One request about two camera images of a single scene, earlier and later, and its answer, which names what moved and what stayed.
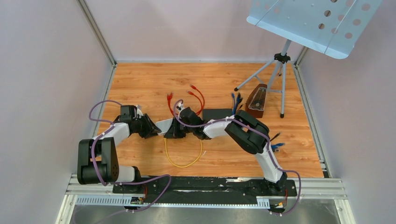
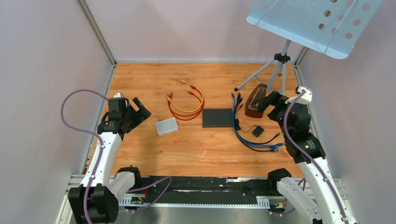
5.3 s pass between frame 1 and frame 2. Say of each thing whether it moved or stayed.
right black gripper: moved
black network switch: stayed
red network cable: stayed
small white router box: stayed
